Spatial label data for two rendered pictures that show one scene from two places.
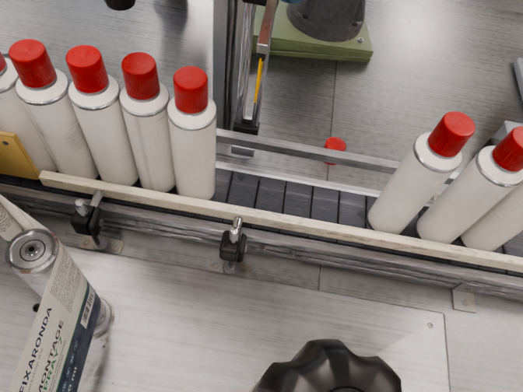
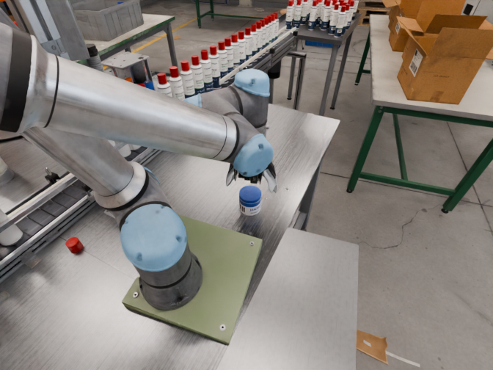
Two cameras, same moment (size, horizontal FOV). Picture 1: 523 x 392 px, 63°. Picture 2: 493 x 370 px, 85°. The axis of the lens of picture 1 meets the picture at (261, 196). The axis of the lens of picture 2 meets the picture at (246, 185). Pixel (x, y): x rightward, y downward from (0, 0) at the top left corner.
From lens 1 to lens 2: 1.11 m
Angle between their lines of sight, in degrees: 66
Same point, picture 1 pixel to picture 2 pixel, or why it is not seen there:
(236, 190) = (79, 191)
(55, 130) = not seen: hidden behind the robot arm
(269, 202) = (64, 200)
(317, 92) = (121, 258)
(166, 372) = (40, 164)
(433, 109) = (53, 336)
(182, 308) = (53, 169)
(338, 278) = not seen: hidden behind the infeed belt
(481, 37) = not seen: outside the picture
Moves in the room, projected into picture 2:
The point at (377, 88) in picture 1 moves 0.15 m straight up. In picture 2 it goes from (99, 300) to (72, 269)
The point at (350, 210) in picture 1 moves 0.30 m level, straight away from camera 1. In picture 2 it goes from (31, 227) to (59, 310)
